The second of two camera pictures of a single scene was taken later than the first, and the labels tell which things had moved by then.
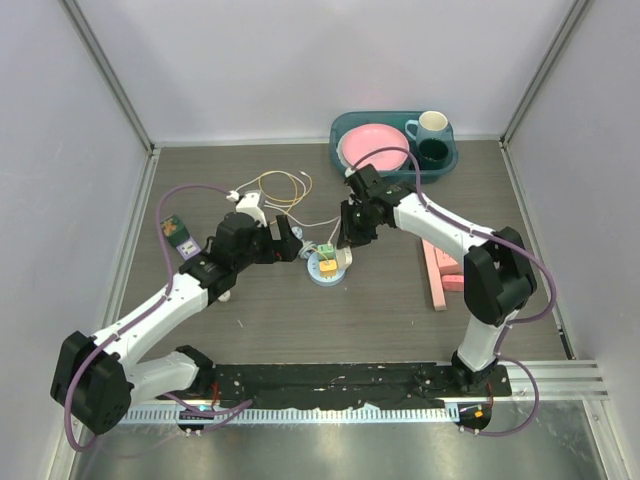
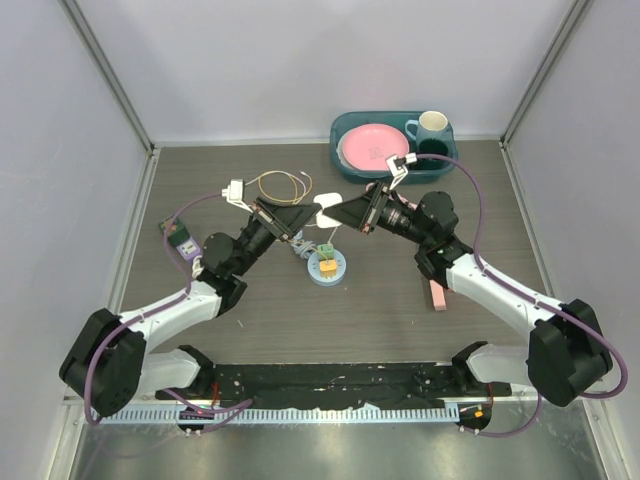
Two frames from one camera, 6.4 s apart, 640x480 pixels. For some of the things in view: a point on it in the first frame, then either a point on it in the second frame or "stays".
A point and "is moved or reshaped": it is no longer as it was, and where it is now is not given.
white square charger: x=344 y=257 to x=327 y=199
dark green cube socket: x=174 y=230 stays
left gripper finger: x=290 y=244 to x=293 y=216
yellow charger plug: x=328 y=269 stays
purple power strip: x=188 y=248 stays
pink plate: x=366 y=138 stays
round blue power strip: x=313 y=267 stays
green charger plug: x=327 y=250 stays
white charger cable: x=233 y=196 is moved or reshaped
